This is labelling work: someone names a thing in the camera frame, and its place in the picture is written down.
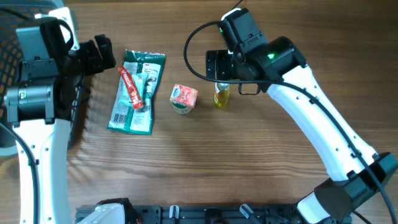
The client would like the yellow dish soap bottle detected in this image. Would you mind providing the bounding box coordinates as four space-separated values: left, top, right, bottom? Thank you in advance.
214 83 231 109

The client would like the green 3M product package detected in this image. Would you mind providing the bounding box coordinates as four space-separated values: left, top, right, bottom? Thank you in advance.
107 50 165 134

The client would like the Knorr stock cube jar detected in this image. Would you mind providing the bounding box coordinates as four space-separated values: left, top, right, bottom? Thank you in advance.
170 84 198 114

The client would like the red Nescafe stick sachet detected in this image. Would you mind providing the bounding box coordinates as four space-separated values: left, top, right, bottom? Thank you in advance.
118 66 146 110

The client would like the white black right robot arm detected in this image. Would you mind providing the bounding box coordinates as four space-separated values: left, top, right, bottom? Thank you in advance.
213 8 397 223

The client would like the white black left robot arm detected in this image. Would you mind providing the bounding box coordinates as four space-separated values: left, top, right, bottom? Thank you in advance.
4 7 116 223

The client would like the white barcode scanner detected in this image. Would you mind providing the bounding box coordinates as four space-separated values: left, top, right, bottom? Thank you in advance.
221 7 241 21

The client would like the grey plastic shopping basket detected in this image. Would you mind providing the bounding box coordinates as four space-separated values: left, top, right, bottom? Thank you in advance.
0 0 82 157

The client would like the black right camera cable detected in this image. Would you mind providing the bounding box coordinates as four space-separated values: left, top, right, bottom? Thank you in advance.
183 21 398 224

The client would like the black camera cable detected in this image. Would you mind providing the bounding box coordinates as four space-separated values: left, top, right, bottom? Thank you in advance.
183 21 398 224
0 123 41 224

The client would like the black left camera cable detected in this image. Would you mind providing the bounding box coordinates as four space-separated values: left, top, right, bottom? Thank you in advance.
0 123 41 224

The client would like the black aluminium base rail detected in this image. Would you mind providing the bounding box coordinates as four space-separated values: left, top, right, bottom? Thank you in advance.
75 198 307 224

